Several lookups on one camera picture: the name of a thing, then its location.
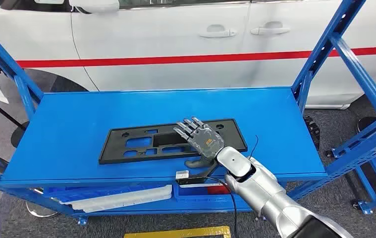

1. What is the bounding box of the black plastic frame part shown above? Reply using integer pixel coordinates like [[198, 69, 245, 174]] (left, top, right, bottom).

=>
[[98, 118, 248, 165]]

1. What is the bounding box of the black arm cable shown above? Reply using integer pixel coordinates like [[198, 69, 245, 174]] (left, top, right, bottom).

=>
[[206, 177, 239, 238]]

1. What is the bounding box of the blue metal shelf rack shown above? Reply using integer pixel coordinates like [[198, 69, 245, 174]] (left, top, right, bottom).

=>
[[0, 0, 376, 227]]

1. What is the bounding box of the chrome round stand base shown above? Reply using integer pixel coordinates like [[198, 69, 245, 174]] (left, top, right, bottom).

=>
[[25, 200, 59, 219]]

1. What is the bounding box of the black round stand base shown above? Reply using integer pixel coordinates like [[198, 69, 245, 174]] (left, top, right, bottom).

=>
[[356, 117, 376, 134]]

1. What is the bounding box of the blue plastic bin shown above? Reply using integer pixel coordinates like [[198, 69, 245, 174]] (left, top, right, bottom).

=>
[[173, 183, 241, 203], [43, 184, 162, 198]]

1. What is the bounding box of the blue metal rack with casters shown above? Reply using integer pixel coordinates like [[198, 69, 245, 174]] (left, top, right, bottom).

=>
[[326, 144, 376, 216]]

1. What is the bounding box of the red item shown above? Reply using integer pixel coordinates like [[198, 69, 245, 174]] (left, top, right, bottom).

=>
[[207, 185, 231, 195]]

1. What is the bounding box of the white plastic tray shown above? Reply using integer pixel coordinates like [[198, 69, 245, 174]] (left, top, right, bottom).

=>
[[59, 184, 172, 214]]

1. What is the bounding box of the black stanchion pole with base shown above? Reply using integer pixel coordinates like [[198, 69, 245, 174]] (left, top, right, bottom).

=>
[[0, 89, 30, 148]]

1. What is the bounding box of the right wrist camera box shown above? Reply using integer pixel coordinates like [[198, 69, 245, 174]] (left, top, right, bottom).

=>
[[175, 161, 221, 185]]

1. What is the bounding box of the white car with red stripe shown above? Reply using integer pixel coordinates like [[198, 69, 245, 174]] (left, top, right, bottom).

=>
[[0, 0, 376, 111]]

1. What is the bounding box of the black ribbed plastic piece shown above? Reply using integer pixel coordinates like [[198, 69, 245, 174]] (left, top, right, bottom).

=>
[[303, 116, 321, 151]]

